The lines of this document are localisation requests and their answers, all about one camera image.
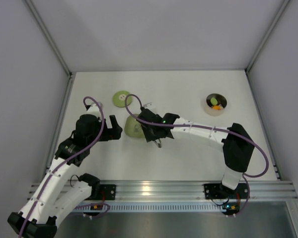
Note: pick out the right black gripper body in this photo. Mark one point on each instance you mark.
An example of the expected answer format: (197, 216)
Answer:
(151, 134)

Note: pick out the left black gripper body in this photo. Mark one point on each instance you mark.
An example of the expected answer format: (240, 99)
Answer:
(109, 132)

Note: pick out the metal serving tongs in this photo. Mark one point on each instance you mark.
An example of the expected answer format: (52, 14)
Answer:
(159, 143)

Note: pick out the green round lid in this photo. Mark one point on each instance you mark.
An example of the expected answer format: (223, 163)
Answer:
(119, 99)

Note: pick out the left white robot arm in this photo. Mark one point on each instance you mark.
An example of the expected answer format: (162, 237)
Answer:
(42, 215)

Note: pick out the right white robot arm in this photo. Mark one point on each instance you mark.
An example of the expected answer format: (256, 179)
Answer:
(234, 142)

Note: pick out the green square lunch box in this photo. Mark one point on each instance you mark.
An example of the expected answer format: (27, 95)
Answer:
(133, 128)

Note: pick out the metal bowl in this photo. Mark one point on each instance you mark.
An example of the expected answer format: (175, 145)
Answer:
(222, 102)

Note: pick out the left black base bracket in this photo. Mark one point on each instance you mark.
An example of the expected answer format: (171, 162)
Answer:
(103, 192)

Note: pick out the black base bracket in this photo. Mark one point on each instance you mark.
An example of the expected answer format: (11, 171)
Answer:
(103, 192)
(218, 191)

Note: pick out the white slotted cable duct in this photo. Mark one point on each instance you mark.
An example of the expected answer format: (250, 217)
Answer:
(164, 207)

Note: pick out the left aluminium frame post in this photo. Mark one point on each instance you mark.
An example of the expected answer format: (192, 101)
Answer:
(29, 4)

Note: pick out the aluminium frame post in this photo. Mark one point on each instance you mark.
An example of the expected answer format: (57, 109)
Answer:
(267, 34)
(29, 4)

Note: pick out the right black base bracket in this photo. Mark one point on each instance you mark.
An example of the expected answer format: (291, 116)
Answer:
(218, 191)

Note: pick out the aluminium mounting rail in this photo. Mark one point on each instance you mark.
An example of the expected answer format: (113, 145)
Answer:
(193, 191)

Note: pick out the right aluminium frame post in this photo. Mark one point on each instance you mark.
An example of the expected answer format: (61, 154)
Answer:
(267, 34)

